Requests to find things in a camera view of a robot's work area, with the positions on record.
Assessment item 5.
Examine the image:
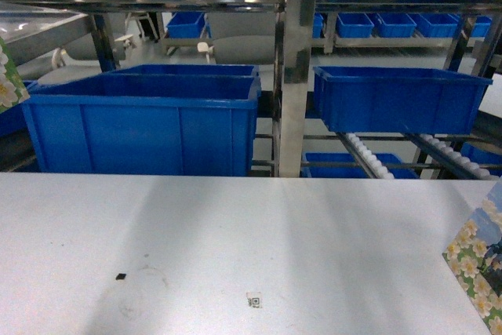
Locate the blue crate behind front crate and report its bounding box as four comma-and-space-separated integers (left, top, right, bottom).
107, 64, 259, 77

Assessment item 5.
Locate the blue crate right shelf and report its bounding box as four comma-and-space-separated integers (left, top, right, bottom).
313, 66, 493, 135

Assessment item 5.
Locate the large blue crate front left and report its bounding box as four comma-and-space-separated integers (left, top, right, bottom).
22, 75, 261, 177

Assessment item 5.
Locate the QR code sticker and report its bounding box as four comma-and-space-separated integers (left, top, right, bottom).
246, 291, 263, 309

